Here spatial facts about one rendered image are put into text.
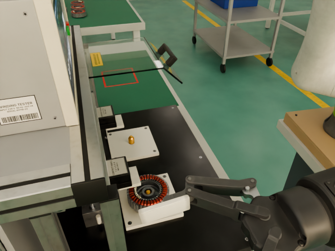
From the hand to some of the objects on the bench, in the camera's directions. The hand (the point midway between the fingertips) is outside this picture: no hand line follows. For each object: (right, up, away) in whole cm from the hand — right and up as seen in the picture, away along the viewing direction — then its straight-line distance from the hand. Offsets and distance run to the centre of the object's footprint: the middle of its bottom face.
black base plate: (-9, +1, +55) cm, 56 cm away
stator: (-4, -3, +44) cm, 44 cm away
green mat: (-48, +34, +100) cm, 116 cm away
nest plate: (-4, -4, +45) cm, 45 cm away
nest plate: (-11, +10, +63) cm, 65 cm away
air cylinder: (-18, -6, +41) cm, 46 cm away
